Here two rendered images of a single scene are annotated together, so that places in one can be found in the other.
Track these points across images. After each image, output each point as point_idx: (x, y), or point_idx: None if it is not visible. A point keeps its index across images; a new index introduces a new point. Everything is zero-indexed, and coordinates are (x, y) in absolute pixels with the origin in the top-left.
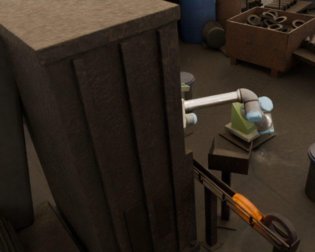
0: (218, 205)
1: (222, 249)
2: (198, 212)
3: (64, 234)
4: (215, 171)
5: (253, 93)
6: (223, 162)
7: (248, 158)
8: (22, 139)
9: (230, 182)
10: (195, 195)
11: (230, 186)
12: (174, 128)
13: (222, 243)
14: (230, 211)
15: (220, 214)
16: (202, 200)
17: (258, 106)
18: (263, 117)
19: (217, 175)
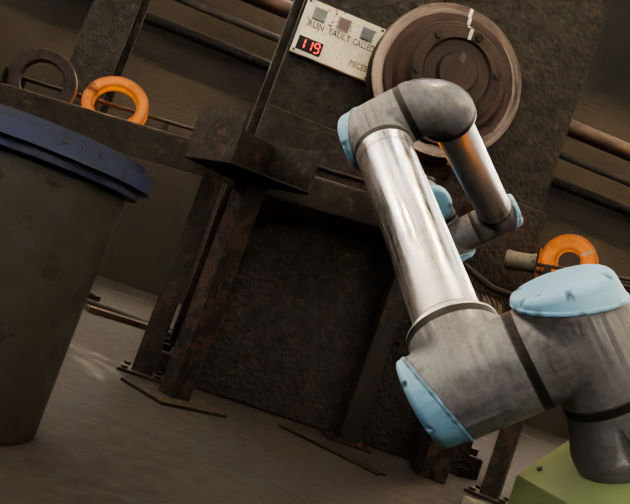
0: (221, 418)
1: (108, 364)
2: (236, 412)
3: None
4: (363, 486)
5: (422, 78)
6: (240, 151)
7: (203, 106)
8: None
9: (215, 244)
10: (295, 438)
11: (211, 262)
12: (281, 37)
13: (118, 366)
14: (179, 402)
15: (192, 401)
16: (266, 429)
17: (371, 99)
18: (375, 180)
19: (338, 475)
